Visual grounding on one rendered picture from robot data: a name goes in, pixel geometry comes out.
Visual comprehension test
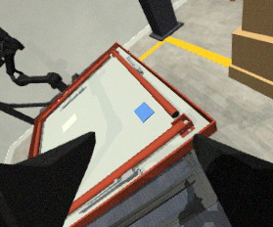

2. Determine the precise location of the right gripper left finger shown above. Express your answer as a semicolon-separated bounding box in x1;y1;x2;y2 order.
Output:
0;131;96;227

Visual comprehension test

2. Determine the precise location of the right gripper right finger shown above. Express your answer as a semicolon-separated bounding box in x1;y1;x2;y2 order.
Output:
192;134;273;227

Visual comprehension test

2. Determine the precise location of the reddish-brown table edge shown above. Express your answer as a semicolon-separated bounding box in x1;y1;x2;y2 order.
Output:
27;42;216;227

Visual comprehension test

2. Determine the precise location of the white rectangular label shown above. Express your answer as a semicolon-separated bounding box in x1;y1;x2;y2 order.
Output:
63;114;76;131

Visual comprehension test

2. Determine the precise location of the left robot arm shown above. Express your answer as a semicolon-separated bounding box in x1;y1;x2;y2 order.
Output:
0;27;69;92

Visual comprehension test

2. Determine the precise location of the small blue square tile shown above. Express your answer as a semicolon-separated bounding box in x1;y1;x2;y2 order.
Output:
134;103;154;122

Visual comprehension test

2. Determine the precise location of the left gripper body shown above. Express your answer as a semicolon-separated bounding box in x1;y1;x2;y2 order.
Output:
0;37;20;64

